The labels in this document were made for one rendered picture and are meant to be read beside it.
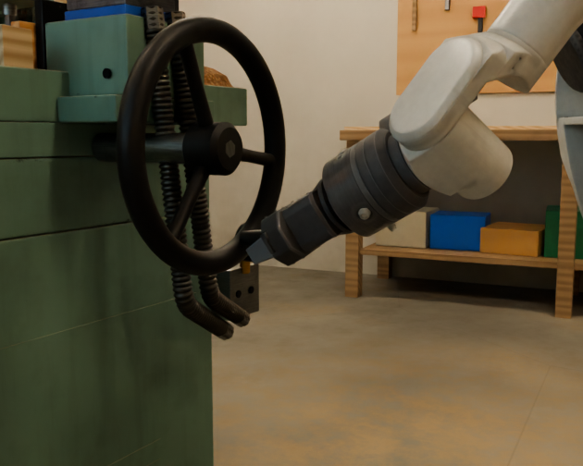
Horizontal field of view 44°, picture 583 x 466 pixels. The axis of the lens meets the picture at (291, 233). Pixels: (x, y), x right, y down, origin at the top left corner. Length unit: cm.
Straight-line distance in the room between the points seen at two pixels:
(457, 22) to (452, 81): 353
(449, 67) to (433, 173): 10
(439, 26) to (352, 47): 52
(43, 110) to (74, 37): 10
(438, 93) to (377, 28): 367
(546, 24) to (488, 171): 14
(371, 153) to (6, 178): 41
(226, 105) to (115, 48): 33
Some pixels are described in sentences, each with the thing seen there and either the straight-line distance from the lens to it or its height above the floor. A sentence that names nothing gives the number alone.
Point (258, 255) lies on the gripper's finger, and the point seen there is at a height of 69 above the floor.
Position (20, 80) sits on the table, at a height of 88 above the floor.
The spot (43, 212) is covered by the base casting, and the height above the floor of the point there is 74.
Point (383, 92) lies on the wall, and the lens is 427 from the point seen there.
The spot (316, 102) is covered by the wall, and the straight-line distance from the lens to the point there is 441.
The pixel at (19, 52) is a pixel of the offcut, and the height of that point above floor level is 92.
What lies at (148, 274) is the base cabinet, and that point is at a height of 63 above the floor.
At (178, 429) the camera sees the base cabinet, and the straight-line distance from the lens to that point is 113.
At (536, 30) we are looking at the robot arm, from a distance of 70.
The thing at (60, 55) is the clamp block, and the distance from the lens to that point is 93.
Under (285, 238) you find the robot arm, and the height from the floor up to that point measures 72.
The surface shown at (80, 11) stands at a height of 97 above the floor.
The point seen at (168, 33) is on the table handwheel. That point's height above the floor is 93.
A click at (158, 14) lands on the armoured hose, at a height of 96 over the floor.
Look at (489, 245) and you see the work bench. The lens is 368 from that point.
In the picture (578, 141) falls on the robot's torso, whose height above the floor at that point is 82.
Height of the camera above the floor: 83
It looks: 8 degrees down
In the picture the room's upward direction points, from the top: straight up
